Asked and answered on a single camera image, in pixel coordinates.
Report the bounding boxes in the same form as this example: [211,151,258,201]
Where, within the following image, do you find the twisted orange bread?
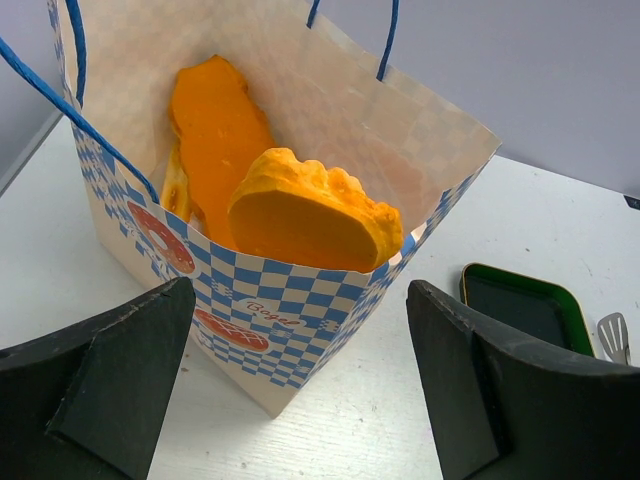
[228,148,404,273]

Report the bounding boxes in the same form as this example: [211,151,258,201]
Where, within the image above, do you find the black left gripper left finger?
[1,277,195,479]

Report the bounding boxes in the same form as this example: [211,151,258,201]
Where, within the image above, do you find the blue checkered paper bag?
[0,0,503,419]

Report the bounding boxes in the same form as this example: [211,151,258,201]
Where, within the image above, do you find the long cream-filled bread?
[160,142,192,223]

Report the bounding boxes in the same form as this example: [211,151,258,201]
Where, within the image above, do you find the metal tongs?
[596,312,630,365]

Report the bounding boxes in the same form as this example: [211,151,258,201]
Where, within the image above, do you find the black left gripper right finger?
[406,280,639,479]

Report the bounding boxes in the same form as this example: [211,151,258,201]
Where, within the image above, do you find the large orange bread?
[169,55,276,250]

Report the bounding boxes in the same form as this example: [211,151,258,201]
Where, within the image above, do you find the black gold-rimmed tray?
[459,263,594,357]

